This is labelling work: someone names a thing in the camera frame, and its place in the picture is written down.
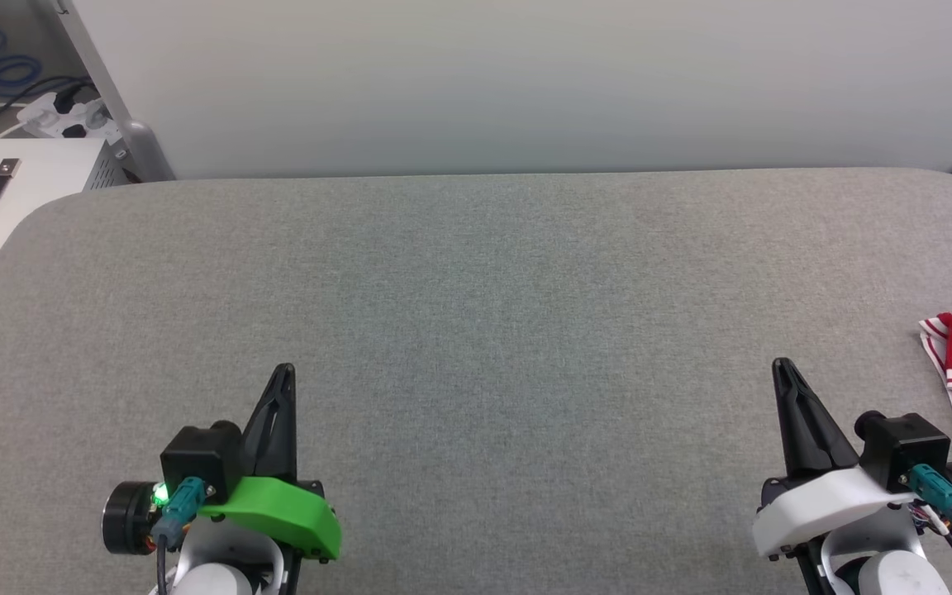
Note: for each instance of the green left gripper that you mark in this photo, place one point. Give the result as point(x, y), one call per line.
point(286, 512)

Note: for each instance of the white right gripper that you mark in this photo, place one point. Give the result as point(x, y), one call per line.
point(823, 504)

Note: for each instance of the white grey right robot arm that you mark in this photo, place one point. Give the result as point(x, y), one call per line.
point(897, 570)

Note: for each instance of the grey fabric sofa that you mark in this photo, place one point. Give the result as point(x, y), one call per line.
point(476, 330)

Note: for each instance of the white metal cabinet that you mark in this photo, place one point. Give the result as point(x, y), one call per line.
point(38, 178)

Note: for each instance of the white power strip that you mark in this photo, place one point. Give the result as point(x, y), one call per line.
point(50, 111)

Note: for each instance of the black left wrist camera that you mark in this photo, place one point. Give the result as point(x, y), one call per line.
point(195, 450)

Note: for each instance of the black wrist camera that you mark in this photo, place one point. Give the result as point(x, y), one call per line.
point(195, 450)
point(906, 442)

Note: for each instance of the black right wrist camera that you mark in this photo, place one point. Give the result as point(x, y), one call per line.
point(906, 442)

